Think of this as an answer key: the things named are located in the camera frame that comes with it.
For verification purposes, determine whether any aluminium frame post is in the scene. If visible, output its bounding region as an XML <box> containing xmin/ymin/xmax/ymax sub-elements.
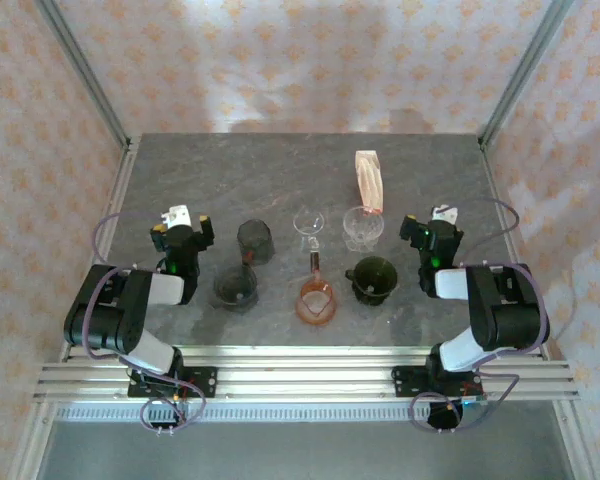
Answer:
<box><xmin>478</xmin><ymin>0</ymin><xmax>579</xmax><ymax>149</ymax></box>
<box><xmin>33</xmin><ymin>0</ymin><xmax>133</xmax><ymax>149</ymax></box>

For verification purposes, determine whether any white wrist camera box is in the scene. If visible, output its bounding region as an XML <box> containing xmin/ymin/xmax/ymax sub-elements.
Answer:
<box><xmin>160</xmin><ymin>203</ymin><xmax>192</xmax><ymax>227</ymax></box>
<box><xmin>429</xmin><ymin>203</ymin><xmax>460</xmax><ymax>225</ymax></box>

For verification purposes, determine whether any grey slotted cable duct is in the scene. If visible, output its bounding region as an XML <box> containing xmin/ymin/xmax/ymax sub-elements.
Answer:
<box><xmin>54</xmin><ymin>403</ymin><xmax>561</xmax><ymax>424</ymax></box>

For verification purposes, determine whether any paper filter box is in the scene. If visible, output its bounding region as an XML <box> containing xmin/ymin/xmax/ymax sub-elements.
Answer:
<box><xmin>354</xmin><ymin>148</ymin><xmax>385</xmax><ymax>215</ymax></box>

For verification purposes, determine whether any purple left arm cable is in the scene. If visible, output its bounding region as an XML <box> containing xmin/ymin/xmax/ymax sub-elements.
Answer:
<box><xmin>82</xmin><ymin>212</ymin><xmax>206</xmax><ymax>434</ymax></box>

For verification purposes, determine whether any orange transparent plastic dripper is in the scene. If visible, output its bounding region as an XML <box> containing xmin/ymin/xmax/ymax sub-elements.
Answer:
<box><xmin>294</xmin><ymin>273</ymin><xmax>339</xmax><ymax>329</ymax></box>

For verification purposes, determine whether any smoked glass dripper wooden handle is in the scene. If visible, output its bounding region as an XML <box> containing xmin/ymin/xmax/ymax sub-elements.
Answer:
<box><xmin>213</xmin><ymin>249</ymin><xmax>260</xmax><ymax>315</ymax></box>

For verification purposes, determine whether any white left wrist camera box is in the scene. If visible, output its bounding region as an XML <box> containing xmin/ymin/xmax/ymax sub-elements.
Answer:
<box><xmin>160</xmin><ymin>203</ymin><xmax>192</xmax><ymax>227</ymax></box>

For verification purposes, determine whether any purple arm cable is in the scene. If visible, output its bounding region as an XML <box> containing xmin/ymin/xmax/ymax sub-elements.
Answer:
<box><xmin>82</xmin><ymin>212</ymin><xmax>206</xmax><ymax>434</ymax></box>
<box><xmin>409</xmin><ymin>197</ymin><xmax>552</xmax><ymax>434</ymax></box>

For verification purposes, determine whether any orange patterned white curtain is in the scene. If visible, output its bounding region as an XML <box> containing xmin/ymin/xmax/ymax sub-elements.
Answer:
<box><xmin>0</xmin><ymin>0</ymin><xmax>600</xmax><ymax>480</ymax></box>

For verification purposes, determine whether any dark green plastic dripper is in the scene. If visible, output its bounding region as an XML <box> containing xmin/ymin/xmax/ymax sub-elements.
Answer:
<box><xmin>344</xmin><ymin>255</ymin><xmax>399</xmax><ymax>307</ymax></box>

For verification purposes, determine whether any dark smoked glass tumbler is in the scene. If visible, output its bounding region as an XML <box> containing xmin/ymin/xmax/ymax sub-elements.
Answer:
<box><xmin>236</xmin><ymin>218</ymin><xmax>276</xmax><ymax>264</ymax></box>

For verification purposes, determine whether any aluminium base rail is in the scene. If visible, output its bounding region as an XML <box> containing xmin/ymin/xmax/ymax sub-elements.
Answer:
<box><xmin>33</xmin><ymin>344</ymin><xmax>581</xmax><ymax>401</ymax></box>

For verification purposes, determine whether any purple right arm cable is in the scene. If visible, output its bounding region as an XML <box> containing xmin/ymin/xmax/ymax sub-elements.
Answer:
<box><xmin>409</xmin><ymin>197</ymin><xmax>552</xmax><ymax>434</ymax></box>

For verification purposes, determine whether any clear glass dripper wooden handle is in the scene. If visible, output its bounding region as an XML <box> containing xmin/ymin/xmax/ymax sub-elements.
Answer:
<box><xmin>292</xmin><ymin>209</ymin><xmax>327</xmax><ymax>275</ymax></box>

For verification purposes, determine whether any aluminium side rail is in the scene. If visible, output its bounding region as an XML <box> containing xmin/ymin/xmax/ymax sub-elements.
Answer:
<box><xmin>57</xmin><ymin>137</ymin><xmax>141</xmax><ymax>364</ymax></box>
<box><xmin>478</xmin><ymin>142</ymin><xmax>561</xmax><ymax>364</ymax></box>

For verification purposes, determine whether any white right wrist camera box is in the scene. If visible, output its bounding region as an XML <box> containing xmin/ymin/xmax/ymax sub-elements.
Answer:
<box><xmin>429</xmin><ymin>203</ymin><xmax>460</xmax><ymax>225</ymax></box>

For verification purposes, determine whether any clear plastic flower-base dripper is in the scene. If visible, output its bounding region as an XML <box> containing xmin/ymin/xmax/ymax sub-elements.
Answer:
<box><xmin>342</xmin><ymin>205</ymin><xmax>385</xmax><ymax>252</ymax></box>

